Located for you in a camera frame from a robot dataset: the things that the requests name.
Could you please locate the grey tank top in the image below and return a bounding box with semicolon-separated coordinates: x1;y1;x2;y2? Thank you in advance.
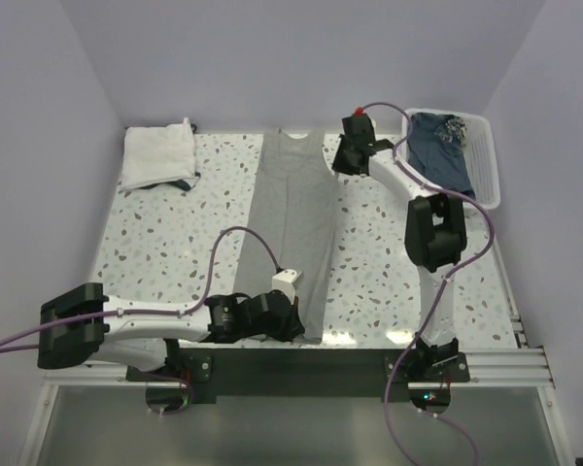
248;129;339;344

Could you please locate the white motorcycle print tank top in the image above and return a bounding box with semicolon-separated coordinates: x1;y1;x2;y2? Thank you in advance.
120;117;200;190

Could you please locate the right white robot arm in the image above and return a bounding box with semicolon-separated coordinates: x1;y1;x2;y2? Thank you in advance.
332;109;467;382

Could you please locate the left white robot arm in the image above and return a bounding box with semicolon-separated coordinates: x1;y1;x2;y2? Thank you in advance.
37;283;305;381

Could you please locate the blue garment in basket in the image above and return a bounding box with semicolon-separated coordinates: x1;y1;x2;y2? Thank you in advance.
407;113;476;199

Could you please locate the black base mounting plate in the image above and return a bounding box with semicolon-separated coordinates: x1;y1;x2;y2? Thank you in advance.
126;346;470;403

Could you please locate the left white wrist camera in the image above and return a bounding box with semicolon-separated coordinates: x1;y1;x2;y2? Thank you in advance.
271;268;302;302

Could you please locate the aluminium frame rail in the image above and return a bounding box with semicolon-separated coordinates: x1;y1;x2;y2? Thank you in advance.
44;340;552;390

